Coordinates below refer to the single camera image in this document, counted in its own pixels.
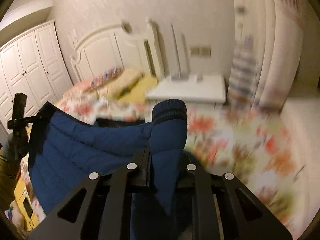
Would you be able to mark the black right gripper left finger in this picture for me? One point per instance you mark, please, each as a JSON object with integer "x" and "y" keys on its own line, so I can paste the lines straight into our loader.
{"x": 100, "y": 207}

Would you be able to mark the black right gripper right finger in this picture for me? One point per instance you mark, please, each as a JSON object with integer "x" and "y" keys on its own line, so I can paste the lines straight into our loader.
{"x": 222, "y": 207}

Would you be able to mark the navy blue puffer jacket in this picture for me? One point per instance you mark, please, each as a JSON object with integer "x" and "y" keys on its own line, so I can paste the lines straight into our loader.
{"x": 65, "y": 151}

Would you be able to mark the white wardrobe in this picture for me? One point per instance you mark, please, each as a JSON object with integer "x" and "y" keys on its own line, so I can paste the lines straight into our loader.
{"x": 32, "y": 64}

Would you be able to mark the floral quilt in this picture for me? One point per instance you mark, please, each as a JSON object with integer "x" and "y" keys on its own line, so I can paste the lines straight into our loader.
{"x": 257, "y": 148}

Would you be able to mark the floral pillow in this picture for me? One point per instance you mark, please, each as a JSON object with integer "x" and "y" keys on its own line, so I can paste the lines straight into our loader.
{"x": 105, "y": 78}

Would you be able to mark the white nightstand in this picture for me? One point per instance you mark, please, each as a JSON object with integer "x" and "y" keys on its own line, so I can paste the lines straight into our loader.
{"x": 194, "y": 89}

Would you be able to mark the white wooden headboard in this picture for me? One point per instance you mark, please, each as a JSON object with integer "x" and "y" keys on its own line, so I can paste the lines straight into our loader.
{"x": 113, "y": 46}

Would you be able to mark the ship print curtain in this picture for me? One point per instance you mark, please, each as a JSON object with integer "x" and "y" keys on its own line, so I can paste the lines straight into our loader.
{"x": 268, "y": 45}

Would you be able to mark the wall switch plate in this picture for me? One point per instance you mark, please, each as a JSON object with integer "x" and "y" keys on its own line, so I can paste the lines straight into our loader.
{"x": 200, "y": 51}

